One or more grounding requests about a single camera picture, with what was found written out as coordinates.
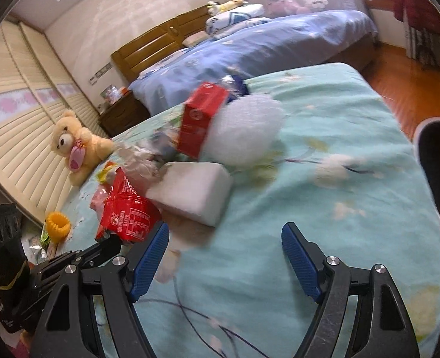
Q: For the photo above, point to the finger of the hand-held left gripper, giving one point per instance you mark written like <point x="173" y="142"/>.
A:
<point x="97" y="251"/>

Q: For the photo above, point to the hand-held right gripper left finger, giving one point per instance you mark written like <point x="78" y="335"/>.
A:
<point x="151" y="257"/>

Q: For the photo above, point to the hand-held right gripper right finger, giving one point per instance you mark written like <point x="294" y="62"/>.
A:
<point x="300" y="257"/>

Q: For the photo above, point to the red snack packet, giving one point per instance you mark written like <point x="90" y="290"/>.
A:
<point x="130" y="212"/>

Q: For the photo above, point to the white foam block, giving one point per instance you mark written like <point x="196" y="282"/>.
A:
<point x="194" y="190"/>

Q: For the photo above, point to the red cardboard box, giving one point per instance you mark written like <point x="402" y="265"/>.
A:
<point x="197" y="119"/>

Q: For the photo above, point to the yellow plastic cup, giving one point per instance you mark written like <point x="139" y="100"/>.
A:
<point x="58" y="227"/>

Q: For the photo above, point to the pink packet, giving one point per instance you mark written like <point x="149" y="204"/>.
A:
<point x="99" y="199"/>

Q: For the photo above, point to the crumpled clear plastic wrapper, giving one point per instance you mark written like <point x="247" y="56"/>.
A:
<point x="138" y="160"/>

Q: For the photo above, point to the beige louvered wardrobe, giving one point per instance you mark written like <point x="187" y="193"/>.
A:
<point x="18" y="138"/>

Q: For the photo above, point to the beige teddy bear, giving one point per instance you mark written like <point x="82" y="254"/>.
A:
<point x="89" y="145"/>

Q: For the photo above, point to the dark wooden nightstand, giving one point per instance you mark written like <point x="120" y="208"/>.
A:
<point x="125" y="113"/>

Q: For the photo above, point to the cluster of small bottles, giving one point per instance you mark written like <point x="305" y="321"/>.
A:
<point x="110" y="95"/>

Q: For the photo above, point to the blue foil wrapper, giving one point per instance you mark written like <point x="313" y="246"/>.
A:
<point x="238" y="85"/>

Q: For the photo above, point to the wooden headboard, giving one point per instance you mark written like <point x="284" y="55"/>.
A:
<point x="149" y="44"/>

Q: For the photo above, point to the blue quilted bed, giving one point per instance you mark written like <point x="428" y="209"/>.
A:
<point x="261" y="41"/>

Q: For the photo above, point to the beige pillow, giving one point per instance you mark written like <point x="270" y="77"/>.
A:
<point x="195" y="38"/>

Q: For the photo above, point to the white blue patterned pillow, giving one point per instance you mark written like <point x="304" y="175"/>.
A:
<point x="235" y="20"/>

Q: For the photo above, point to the pink plush toy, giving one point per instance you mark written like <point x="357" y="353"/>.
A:
<point x="287" y="5"/>

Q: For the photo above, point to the yellow plush toy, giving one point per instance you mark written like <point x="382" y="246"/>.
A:
<point x="227" y="5"/>

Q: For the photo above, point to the wall switch panel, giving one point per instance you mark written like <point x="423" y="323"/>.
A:
<point x="100" y="73"/>

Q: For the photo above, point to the wooden bed frame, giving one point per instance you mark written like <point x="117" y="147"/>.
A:
<point x="359" y="54"/>

